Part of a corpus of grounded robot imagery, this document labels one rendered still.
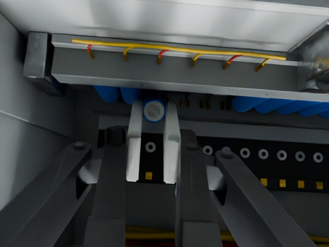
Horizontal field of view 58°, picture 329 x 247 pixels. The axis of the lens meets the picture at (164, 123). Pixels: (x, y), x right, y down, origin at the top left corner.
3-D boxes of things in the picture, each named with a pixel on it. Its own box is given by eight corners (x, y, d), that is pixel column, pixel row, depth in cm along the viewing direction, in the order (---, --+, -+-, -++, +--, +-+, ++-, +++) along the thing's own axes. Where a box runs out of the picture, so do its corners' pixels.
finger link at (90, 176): (124, 187, 16) (65, 185, 15) (129, 145, 20) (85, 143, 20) (125, 162, 15) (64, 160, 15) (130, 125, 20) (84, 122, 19)
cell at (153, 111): (149, 111, 29) (148, 127, 23) (141, 93, 28) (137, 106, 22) (166, 102, 29) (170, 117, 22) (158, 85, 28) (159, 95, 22)
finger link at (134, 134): (137, 183, 17) (125, 182, 17) (141, 134, 24) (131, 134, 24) (140, 135, 16) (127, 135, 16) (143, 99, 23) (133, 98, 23)
